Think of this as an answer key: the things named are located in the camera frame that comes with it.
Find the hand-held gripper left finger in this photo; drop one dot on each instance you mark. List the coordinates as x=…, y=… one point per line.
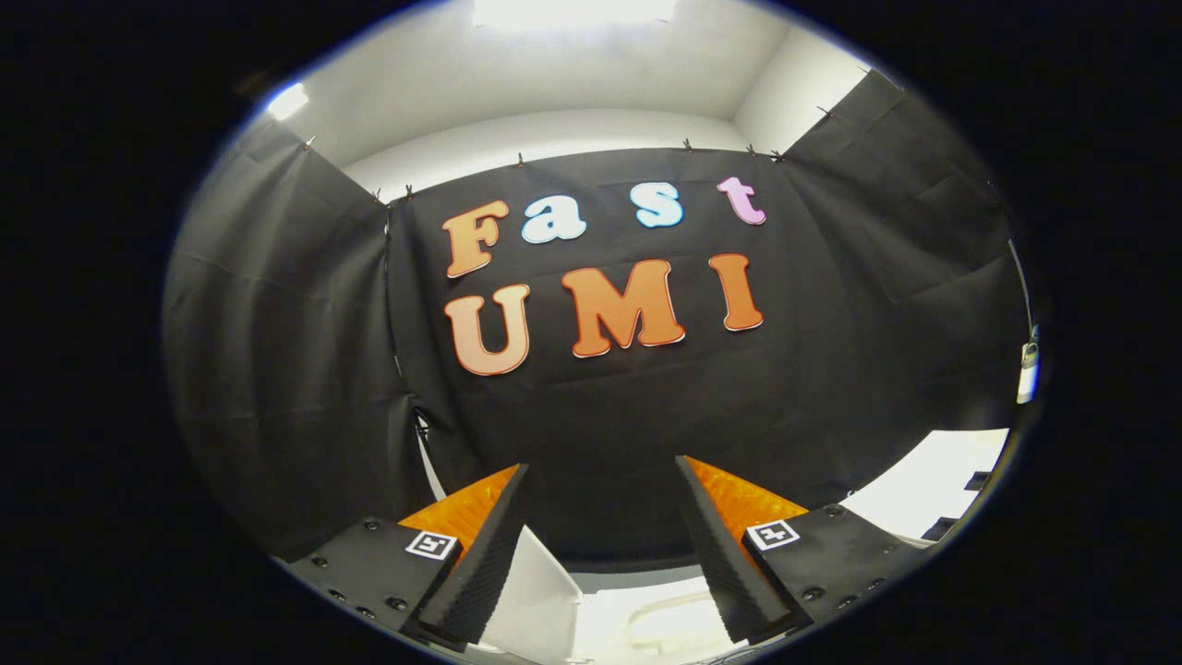
x=476, y=573

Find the white side table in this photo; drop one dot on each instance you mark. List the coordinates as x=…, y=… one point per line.
x=1028, y=379

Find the white stand pole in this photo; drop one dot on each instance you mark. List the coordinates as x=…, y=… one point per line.
x=427, y=462

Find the large black box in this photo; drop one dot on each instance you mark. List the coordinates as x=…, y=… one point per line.
x=937, y=528

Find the white toilet lid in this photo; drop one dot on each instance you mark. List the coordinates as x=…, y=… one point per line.
x=536, y=596

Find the small black box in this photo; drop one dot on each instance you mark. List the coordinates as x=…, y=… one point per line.
x=976, y=480

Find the white drawer cabinet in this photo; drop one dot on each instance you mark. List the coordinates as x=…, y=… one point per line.
x=923, y=480

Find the white toilet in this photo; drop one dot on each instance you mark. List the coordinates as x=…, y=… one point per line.
x=646, y=619

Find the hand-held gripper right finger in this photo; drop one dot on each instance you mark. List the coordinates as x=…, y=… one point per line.
x=725, y=573

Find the black backdrop cloth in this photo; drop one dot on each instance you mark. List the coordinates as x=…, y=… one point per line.
x=600, y=425

